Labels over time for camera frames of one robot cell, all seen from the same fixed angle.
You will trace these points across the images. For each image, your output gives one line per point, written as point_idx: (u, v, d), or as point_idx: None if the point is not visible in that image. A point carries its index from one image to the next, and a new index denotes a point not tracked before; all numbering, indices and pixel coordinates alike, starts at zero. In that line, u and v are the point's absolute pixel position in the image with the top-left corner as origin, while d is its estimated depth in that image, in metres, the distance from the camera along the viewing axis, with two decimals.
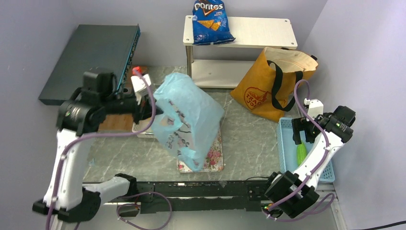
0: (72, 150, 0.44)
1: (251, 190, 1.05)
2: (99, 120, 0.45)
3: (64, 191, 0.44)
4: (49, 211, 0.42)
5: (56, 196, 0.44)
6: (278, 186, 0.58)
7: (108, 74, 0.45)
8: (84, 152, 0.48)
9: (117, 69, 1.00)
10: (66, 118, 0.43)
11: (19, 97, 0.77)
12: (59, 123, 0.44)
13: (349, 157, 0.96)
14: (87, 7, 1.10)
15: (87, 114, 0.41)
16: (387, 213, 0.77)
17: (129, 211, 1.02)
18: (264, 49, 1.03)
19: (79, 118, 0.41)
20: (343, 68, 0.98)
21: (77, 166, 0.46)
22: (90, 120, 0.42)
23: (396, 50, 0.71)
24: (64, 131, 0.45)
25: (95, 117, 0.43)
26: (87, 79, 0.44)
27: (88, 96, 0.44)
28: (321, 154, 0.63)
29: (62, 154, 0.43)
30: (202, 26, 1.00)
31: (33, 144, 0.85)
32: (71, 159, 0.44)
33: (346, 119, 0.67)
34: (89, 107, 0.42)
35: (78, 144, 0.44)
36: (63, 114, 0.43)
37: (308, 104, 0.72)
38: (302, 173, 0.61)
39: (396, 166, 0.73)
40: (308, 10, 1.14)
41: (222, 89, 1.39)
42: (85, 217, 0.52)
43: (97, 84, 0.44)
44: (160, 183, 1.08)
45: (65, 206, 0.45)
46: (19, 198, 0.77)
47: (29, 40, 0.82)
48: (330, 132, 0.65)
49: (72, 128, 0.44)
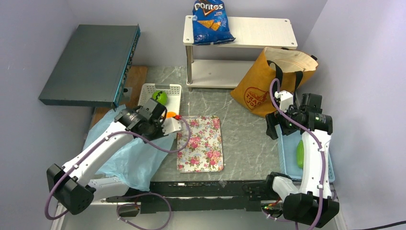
0: (115, 137, 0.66)
1: (251, 190, 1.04)
2: (139, 130, 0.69)
3: (85, 166, 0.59)
4: (64, 175, 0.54)
5: (78, 166, 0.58)
6: (299, 208, 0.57)
7: (161, 108, 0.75)
8: (116, 148, 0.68)
9: (116, 69, 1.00)
10: (125, 117, 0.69)
11: (19, 97, 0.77)
12: (118, 116, 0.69)
13: (350, 157, 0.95)
14: (86, 7, 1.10)
15: (140, 122, 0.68)
16: (388, 213, 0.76)
17: (129, 211, 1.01)
18: (264, 49, 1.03)
19: (134, 120, 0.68)
20: (343, 68, 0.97)
21: (106, 153, 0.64)
22: (139, 125, 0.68)
23: (397, 51, 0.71)
24: (118, 122, 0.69)
25: (142, 125, 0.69)
26: (151, 104, 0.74)
27: (145, 110, 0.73)
28: (318, 158, 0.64)
29: (107, 135, 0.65)
30: (201, 26, 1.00)
31: (35, 144, 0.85)
32: (110, 141, 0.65)
33: (318, 105, 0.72)
34: (141, 117, 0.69)
35: (120, 135, 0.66)
36: (124, 113, 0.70)
37: (279, 97, 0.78)
38: (315, 187, 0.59)
39: (396, 166, 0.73)
40: (309, 10, 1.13)
41: (221, 90, 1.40)
42: (73, 210, 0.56)
43: (154, 109, 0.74)
44: (159, 183, 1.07)
45: (77, 177, 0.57)
46: (20, 197, 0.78)
47: (30, 40, 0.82)
48: (315, 130, 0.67)
49: (124, 123, 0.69)
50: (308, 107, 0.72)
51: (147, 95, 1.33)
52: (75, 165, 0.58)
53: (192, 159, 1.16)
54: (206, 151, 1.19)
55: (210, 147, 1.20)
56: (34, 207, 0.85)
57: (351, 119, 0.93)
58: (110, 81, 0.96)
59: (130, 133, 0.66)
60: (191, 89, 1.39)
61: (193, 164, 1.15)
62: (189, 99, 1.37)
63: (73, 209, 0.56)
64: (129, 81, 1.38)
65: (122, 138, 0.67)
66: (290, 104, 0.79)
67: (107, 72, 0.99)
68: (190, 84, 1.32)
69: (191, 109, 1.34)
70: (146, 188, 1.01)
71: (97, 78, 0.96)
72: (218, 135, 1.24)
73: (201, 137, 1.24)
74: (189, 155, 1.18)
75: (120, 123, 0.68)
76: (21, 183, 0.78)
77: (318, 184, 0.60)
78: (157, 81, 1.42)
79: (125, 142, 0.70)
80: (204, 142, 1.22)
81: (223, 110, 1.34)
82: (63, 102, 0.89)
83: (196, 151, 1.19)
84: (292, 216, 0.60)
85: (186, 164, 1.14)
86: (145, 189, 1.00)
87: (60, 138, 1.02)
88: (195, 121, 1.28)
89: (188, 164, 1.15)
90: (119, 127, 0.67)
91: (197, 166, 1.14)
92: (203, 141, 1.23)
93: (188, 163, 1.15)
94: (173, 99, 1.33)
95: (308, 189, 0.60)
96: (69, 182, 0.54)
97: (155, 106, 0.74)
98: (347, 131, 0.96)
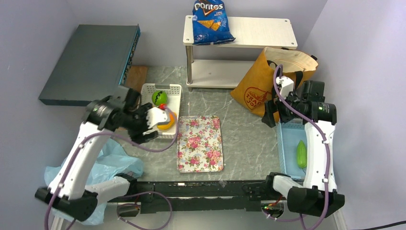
0: (90, 141, 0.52)
1: (251, 190, 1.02)
2: (118, 122, 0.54)
3: (71, 180, 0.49)
4: (52, 198, 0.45)
5: (63, 184, 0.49)
6: (305, 204, 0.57)
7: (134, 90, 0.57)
8: (98, 149, 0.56)
9: (117, 69, 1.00)
10: (93, 113, 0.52)
11: (18, 97, 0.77)
12: (85, 116, 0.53)
13: (351, 156, 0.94)
14: (86, 7, 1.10)
15: (112, 113, 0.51)
16: (388, 213, 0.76)
17: (129, 211, 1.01)
18: (264, 49, 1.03)
19: (105, 114, 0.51)
20: (343, 68, 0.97)
21: (89, 158, 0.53)
22: (112, 119, 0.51)
23: (397, 51, 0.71)
24: (87, 123, 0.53)
25: (116, 117, 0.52)
26: (120, 90, 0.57)
27: (116, 101, 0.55)
28: (322, 150, 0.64)
29: (80, 143, 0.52)
30: (201, 26, 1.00)
31: (34, 143, 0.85)
32: (86, 147, 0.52)
33: (320, 93, 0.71)
34: (114, 108, 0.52)
35: (95, 137, 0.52)
36: (90, 109, 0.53)
37: (280, 83, 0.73)
38: (320, 181, 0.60)
39: (395, 166, 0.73)
40: (309, 10, 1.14)
41: (222, 90, 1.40)
42: (80, 218, 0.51)
43: (126, 94, 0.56)
44: (159, 183, 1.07)
45: (68, 195, 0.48)
46: (19, 198, 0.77)
47: (29, 40, 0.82)
48: (319, 122, 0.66)
49: (95, 122, 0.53)
50: (310, 95, 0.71)
51: (147, 95, 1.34)
52: (60, 183, 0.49)
53: (192, 159, 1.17)
54: (206, 151, 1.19)
55: (210, 147, 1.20)
56: (33, 207, 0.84)
57: (352, 119, 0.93)
58: (110, 81, 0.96)
59: (105, 132, 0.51)
60: (191, 89, 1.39)
61: (193, 164, 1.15)
62: (189, 99, 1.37)
63: (80, 215, 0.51)
64: (129, 81, 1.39)
65: (101, 137, 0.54)
66: (289, 90, 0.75)
67: (107, 72, 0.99)
68: (190, 84, 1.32)
69: (191, 109, 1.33)
70: (139, 172, 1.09)
71: (97, 78, 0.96)
72: (218, 135, 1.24)
73: (201, 137, 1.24)
74: (189, 155, 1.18)
75: (91, 124, 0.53)
76: (20, 183, 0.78)
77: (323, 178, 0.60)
78: (157, 81, 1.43)
79: (103, 142, 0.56)
80: (204, 142, 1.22)
81: (223, 110, 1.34)
82: (63, 102, 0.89)
83: (196, 151, 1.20)
84: (298, 210, 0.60)
85: (186, 164, 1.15)
86: (140, 171, 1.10)
87: (59, 137, 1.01)
88: (195, 121, 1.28)
89: (188, 164, 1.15)
90: (91, 130, 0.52)
91: (197, 166, 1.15)
92: (203, 141, 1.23)
93: (188, 163, 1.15)
94: (173, 99, 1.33)
95: (313, 184, 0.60)
96: (62, 203, 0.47)
97: (127, 91, 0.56)
98: (347, 131, 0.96)
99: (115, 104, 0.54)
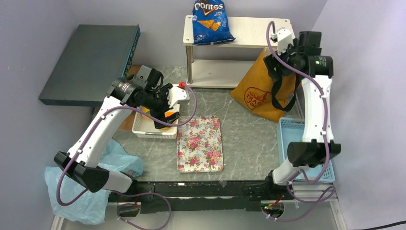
0: (111, 114, 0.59)
1: (251, 190, 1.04)
2: (139, 100, 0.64)
3: (89, 148, 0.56)
4: (70, 162, 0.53)
5: (82, 150, 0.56)
6: (304, 155, 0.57)
7: (157, 73, 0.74)
8: (116, 124, 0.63)
9: (116, 69, 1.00)
10: (118, 89, 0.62)
11: (18, 97, 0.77)
12: (109, 91, 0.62)
13: (351, 156, 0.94)
14: (86, 7, 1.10)
15: (135, 91, 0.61)
16: (388, 213, 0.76)
17: (129, 211, 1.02)
18: (264, 49, 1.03)
19: (128, 90, 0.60)
20: (343, 68, 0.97)
21: (106, 132, 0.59)
22: (134, 95, 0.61)
23: (397, 50, 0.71)
24: (111, 97, 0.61)
25: (138, 95, 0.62)
26: (144, 71, 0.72)
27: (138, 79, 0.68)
28: (320, 104, 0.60)
29: (103, 114, 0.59)
30: (201, 26, 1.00)
31: (34, 144, 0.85)
32: (107, 120, 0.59)
33: (316, 44, 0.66)
34: (136, 86, 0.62)
35: (117, 110, 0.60)
36: (115, 85, 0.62)
37: (276, 37, 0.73)
38: (318, 133, 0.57)
39: (395, 166, 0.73)
40: (309, 10, 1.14)
41: (222, 90, 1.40)
42: (91, 187, 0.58)
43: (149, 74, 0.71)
44: (160, 183, 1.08)
45: (84, 161, 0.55)
46: (19, 197, 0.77)
47: (29, 40, 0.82)
48: (315, 76, 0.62)
49: (118, 96, 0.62)
50: (307, 47, 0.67)
51: None
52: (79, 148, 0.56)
53: (192, 159, 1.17)
54: (206, 151, 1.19)
55: (210, 147, 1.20)
56: (32, 207, 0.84)
57: (352, 118, 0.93)
58: (110, 81, 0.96)
59: (126, 107, 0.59)
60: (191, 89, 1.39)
61: (193, 164, 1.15)
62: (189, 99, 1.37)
63: (89, 184, 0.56)
64: None
65: (122, 111, 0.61)
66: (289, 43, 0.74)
67: (107, 72, 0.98)
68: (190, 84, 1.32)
69: (191, 109, 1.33)
70: (140, 171, 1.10)
71: (97, 78, 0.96)
72: (218, 135, 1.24)
73: (201, 137, 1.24)
74: (189, 155, 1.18)
75: (114, 98, 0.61)
76: (20, 183, 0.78)
77: (321, 130, 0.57)
78: None
79: (120, 119, 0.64)
80: (204, 142, 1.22)
81: (223, 110, 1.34)
82: (63, 102, 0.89)
83: (196, 151, 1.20)
84: (299, 161, 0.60)
85: (186, 164, 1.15)
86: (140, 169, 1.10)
87: (59, 137, 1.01)
88: (195, 121, 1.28)
89: (188, 164, 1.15)
90: (113, 103, 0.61)
91: (197, 166, 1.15)
92: (203, 141, 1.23)
93: (188, 163, 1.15)
94: None
95: (311, 137, 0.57)
96: (78, 167, 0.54)
97: (149, 71, 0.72)
98: (347, 131, 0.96)
99: (137, 86, 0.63)
